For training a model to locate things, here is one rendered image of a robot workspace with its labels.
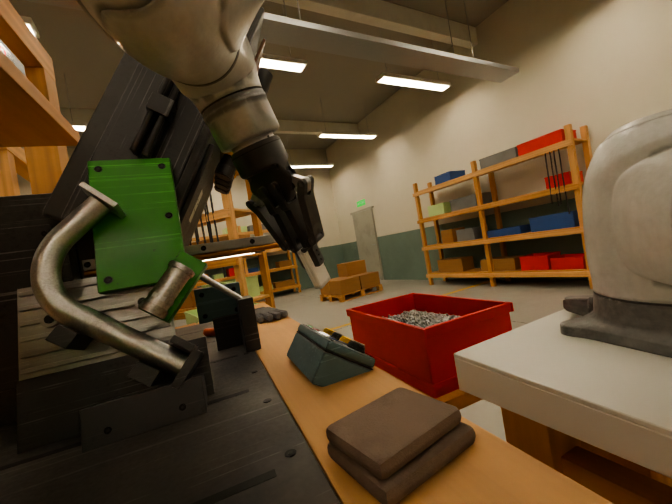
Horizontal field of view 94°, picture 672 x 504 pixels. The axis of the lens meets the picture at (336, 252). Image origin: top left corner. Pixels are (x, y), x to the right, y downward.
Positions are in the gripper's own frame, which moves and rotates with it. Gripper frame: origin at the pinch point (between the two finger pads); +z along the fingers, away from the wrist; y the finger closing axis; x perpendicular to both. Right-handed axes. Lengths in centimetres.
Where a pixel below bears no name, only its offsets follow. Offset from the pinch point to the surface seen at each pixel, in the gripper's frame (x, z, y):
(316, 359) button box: 11.5, 8.4, -3.7
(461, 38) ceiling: -647, -77, 71
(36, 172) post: -8, -46, 103
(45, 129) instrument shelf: -4, -48, 68
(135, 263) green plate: 15.5, -12.4, 17.2
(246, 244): -4.9, -4.9, 19.4
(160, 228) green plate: 9.9, -15.2, 16.3
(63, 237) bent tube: 20.2, -19.5, 18.9
